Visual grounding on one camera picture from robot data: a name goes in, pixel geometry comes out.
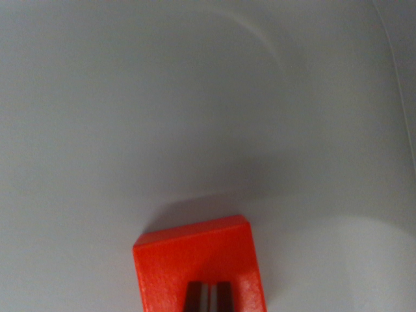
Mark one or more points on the red cube block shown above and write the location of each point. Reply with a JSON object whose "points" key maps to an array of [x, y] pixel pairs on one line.
{"points": [[175, 260]]}

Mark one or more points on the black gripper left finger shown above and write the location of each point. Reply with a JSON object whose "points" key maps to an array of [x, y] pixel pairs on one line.
{"points": [[193, 297]]}

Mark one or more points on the white plastic bin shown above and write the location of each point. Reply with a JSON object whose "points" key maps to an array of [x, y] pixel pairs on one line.
{"points": [[162, 113]]}

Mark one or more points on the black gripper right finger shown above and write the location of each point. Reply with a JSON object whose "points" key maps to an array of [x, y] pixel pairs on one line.
{"points": [[224, 297]]}

